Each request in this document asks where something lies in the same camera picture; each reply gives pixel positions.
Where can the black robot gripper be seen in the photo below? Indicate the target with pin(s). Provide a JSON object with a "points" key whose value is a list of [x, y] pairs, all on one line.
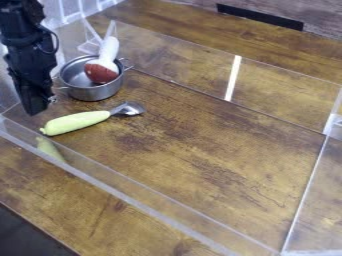
{"points": [[30, 59]]}

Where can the small silver metal pot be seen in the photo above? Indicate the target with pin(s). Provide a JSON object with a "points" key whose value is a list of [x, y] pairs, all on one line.
{"points": [[73, 82]]}

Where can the green handled metal spoon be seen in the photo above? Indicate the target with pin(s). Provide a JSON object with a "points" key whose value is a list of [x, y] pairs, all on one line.
{"points": [[80, 120]]}

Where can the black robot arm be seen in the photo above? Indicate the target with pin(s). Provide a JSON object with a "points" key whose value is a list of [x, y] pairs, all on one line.
{"points": [[20, 20]]}

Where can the white and red toy mushroom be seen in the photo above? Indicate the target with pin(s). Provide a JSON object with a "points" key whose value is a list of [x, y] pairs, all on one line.
{"points": [[100, 69]]}

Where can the black strip on table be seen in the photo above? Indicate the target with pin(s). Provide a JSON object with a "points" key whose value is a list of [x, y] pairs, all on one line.
{"points": [[260, 17]]}

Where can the clear acrylic triangular bracket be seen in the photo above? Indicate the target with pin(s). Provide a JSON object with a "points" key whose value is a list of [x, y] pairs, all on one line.
{"points": [[92, 42]]}

